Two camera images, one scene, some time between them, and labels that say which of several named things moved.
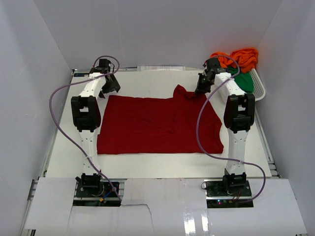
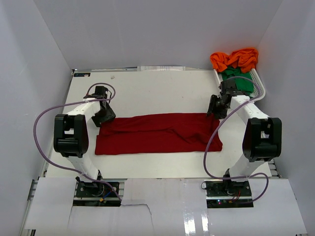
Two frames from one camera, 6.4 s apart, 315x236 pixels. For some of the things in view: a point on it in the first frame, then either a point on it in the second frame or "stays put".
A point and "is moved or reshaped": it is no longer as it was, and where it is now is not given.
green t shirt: (243, 79) stays put
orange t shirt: (246, 58) stays put
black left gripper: (114, 86) → (110, 115)
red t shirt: (134, 125) is moved or reshaped
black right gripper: (200, 89) → (212, 109)
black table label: (80, 74) stays put
